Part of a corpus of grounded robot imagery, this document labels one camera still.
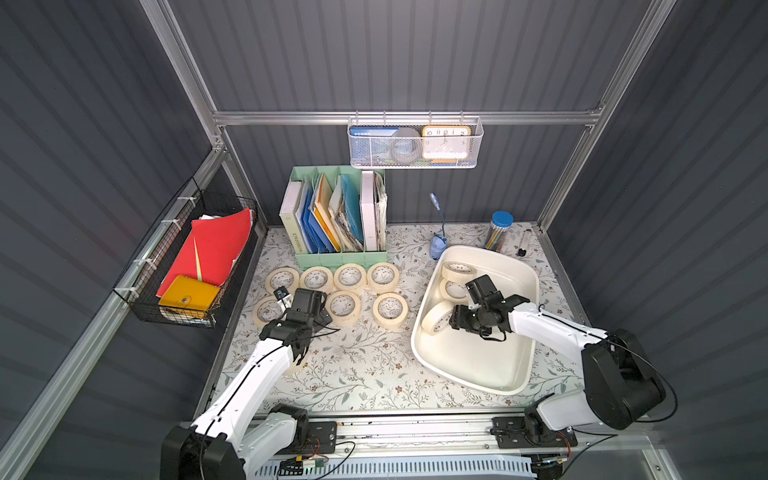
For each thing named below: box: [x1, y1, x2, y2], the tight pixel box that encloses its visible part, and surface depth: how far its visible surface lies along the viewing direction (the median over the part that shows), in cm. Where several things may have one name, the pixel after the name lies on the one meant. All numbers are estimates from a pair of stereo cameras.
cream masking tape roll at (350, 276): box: [334, 263, 367, 291], surface depth 107 cm
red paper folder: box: [156, 208, 253, 297], surface depth 75 cm
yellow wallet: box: [158, 275, 221, 312], surface depth 65 cm
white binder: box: [361, 170, 378, 251], surface depth 99 cm
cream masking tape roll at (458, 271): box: [441, 261, 477, 283], surface depth 104 cm
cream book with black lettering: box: [279, 180, 308, 254], surface depth 94 cm
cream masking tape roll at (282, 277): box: [265, 267, 300, 297], surface depth 105 cm
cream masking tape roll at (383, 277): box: [367, 262, 400, 294], surface depth 106 cm
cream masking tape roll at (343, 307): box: [325, 290, 361, 326], surface depth 98 cm
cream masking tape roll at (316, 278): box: [297, 266, 334, 294], surface depth 105 cm
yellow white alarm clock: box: [422, 125, 472, 164], surface depth 90 cm
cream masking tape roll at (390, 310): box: [372, 293, 409, 328], surface depth 98 cm
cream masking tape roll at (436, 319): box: [421, 301, 454, 335], surface depth 86 cm
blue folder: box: [300, 186, 337, 254], surface depth 98 cm
